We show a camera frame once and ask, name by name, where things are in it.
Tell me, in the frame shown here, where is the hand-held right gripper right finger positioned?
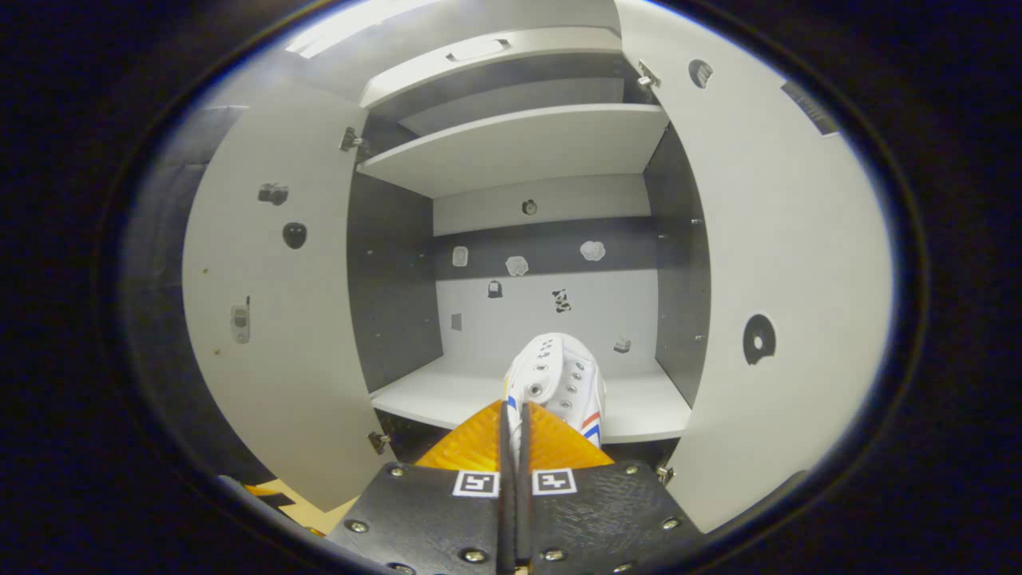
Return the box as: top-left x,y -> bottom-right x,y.
519,402 -> 705,575

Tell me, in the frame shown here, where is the white striped shoe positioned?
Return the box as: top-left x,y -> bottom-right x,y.
503,333 -> 608,468

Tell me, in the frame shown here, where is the white shoe cabinet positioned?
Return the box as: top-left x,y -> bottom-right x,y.
345,28 -> 711,472

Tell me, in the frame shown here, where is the metal drawer handle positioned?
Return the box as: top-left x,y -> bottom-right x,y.
446,38 -> 512,63

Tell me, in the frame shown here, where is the ceiling light panel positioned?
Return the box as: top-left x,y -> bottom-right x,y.
286,0 -> 432,58

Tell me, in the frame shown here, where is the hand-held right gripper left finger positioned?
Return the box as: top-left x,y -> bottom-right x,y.
327,399 -> 516,575

